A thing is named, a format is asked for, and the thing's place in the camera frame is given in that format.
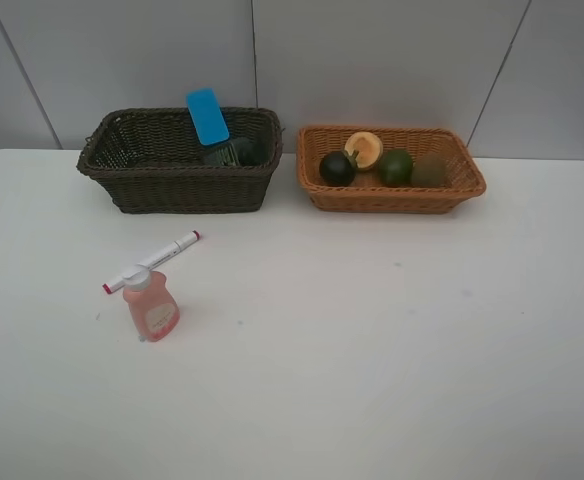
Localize dark purple mangosteen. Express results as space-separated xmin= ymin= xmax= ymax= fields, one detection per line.
xmin=319 ymin=150 xmax=359 ymax=187

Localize dark grey ink bottle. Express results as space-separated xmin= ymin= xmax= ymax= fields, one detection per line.
xmin=202 ymin=137 xmax=267 ymax=167

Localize white marker pen red caps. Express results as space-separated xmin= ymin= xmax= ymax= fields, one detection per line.
xmin=102 ymin=230 xmax=201 ymax=295

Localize orange peach fruit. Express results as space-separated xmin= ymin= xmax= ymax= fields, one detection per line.
xmin=344 ymin=131 xmax=383 ymax=171

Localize green lime fruit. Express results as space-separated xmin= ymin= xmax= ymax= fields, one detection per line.
xmin=377 ymin=149 xmax=414 ymax=188

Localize blue whiteboard eraser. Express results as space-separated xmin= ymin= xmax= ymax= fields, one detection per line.
xmin=186 ymin=88 xmax=230 ymax=146

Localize brown kiwi fruit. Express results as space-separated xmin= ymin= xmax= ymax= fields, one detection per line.
xmin=411 ymin=153 xmax=446 ymax=188

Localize pink soap bottle white cap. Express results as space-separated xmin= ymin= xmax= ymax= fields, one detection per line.
xmin=122 ymin=264 xmax=180 ymax=342

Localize dark brown wicker basket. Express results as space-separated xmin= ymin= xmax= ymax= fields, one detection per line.
xmin=77 ymin=107 xmax=283 ymax=214

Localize orange wicker basket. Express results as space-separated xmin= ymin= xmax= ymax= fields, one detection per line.
xmin=296 ymin=125 xmax=486 ymax=214

